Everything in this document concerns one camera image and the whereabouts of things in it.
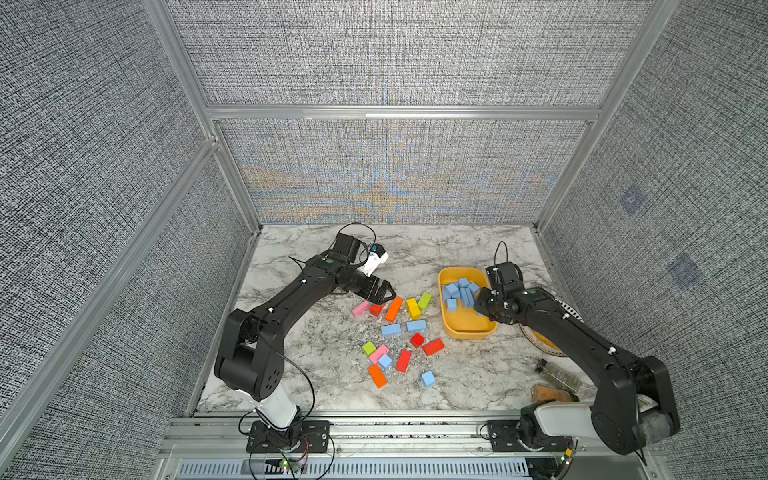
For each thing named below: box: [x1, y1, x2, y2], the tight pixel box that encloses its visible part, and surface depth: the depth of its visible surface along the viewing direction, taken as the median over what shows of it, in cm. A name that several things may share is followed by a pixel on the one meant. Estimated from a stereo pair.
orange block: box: [368, 364, 389, 389], surface depth 86 cm
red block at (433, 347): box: [423, 339, 445, 357], surface depth 90 cm
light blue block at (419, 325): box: [406, 320, 427, 332], surface depth 94 cm
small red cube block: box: [410, 332, 425, 349], surface depth 91 cm
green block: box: [418, 292, 433, 310], surface depth 100 cm
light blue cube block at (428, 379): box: [422, 371, 437, 388], surface depth 83 cm
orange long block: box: [385, 296, 404, 323], surface depth 97 cm
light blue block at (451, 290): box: [442, 282, 460, 301], surface depth 99 cm
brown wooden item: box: [531, 384, 579, 403], surface depth 79 cm
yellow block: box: [406, 298, 422, 320], surface depth 97 cm
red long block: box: [396, 349, 412, 373], surface depth 88 cm
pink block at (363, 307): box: [352, 301, 370, 317], surface depth 97 cm
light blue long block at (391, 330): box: [381, 323, 402, 336], surface depth 94 cm
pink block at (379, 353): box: [368, 344, 390, 364], surface depth 87 cm
